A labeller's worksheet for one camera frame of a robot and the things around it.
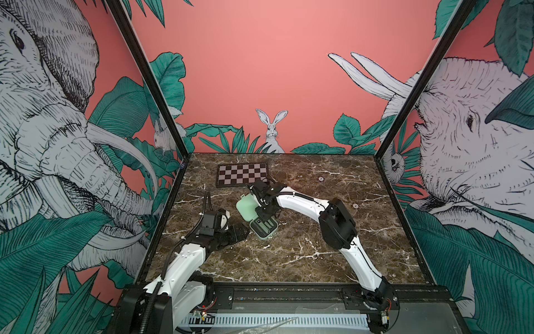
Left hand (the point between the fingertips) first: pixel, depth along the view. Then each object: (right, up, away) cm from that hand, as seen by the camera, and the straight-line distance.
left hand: (242, 230), depth 86 cm
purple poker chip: (+39, +21, +25) cm, 51 cm away
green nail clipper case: (+1, +8, +7) cm, 11 cm away
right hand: (+7, +6, +9) cm, 13 cm away
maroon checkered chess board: (-4, +24, +22) cm, 33 cm away
